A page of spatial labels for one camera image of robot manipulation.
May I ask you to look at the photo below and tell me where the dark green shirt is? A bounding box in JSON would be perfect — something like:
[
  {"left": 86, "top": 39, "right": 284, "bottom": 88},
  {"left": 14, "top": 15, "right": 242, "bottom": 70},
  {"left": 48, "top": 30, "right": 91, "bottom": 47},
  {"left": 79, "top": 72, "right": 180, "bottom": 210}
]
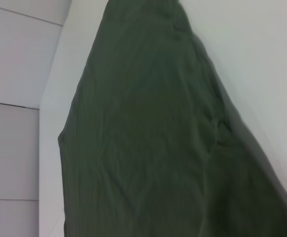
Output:
[{"left": 57, "top": 0, "right": 287, "bottom": 237}]

